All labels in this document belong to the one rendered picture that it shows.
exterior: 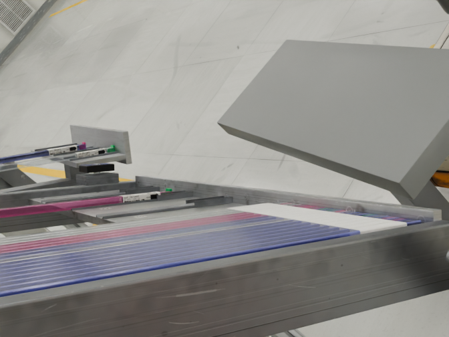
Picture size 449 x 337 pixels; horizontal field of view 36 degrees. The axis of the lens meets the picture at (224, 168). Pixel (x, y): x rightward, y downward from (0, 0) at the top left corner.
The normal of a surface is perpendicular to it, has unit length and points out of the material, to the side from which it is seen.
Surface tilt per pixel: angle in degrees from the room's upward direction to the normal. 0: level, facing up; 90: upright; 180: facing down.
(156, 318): 90
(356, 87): 0
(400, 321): 0
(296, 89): 0
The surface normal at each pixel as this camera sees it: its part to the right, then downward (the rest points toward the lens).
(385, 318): -0.65, -0.62
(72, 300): 0.54, 0.04
